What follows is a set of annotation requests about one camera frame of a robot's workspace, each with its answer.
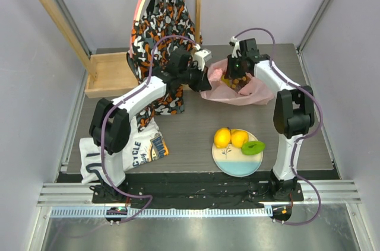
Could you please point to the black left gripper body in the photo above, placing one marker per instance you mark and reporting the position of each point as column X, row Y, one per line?
column 193, row 76

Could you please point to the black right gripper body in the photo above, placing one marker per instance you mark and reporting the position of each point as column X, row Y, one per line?
column 234, row 71

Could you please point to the pink plastic bag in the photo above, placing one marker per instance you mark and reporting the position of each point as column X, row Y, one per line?
column 252, row 90

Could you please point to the orange fake fruit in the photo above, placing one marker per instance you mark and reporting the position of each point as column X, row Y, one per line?
column 239, row 137

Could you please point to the wooden clothes rack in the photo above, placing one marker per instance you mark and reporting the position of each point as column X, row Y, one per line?
column 108, row 73

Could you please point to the yellow fake lemon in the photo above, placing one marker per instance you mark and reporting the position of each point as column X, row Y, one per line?
column 222, row 138

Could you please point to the green fake fruit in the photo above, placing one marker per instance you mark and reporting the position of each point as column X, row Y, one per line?
column 252, row 147

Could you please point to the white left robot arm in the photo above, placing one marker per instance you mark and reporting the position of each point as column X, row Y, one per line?
column 111, row 121

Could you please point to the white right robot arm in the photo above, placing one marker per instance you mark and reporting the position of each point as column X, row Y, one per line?
column 293, row 115

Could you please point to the camouflage patterned shorts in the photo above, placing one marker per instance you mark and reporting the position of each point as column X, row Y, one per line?
column 161, row 19

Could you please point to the white printed t-shirt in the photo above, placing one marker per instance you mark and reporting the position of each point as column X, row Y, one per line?
column 143, row 147

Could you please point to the cream and blue plate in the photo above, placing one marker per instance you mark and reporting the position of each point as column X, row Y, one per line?
column 232, row 161

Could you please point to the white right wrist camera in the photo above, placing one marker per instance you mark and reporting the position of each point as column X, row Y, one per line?
column 235, row 44

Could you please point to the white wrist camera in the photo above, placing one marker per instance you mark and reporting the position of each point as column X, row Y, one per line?
column 201, row 56
column 235, row 44

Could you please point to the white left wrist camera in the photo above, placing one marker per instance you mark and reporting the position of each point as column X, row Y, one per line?
column 201, row 56

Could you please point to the slotted cable duct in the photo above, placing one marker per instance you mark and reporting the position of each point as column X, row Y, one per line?
column 120, row 212

